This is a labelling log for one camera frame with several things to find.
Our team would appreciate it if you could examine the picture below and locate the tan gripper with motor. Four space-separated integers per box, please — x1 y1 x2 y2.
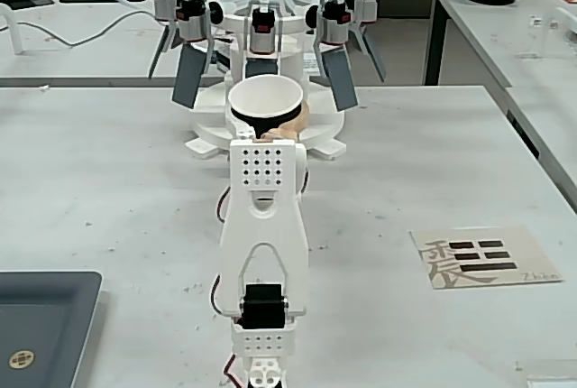
226 99 313 143

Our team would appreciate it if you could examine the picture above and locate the black paper cup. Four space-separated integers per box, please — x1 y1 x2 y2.
227 74 304 134

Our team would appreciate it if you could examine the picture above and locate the printed paper mat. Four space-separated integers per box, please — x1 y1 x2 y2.
408 225 564 291

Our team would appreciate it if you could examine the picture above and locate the white dispenser machine base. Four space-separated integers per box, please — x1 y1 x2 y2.
184 13 348 162

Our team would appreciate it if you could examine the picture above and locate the grey dispenser plate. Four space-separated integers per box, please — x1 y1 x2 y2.
321 47 360 113
354 24 388 83
147 22 176 80
245 56 279 79
170 43 205 110

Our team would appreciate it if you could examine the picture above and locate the clear acrylic stand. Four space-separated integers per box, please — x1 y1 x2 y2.
527 6 577 60

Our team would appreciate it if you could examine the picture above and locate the dark grey tray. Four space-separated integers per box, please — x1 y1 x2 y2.
0 270 104 388

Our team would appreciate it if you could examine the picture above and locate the white flat box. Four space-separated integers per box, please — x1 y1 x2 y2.
525 374 577 388

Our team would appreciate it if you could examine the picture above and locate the grey cable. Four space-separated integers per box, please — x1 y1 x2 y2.
17 0 154 50

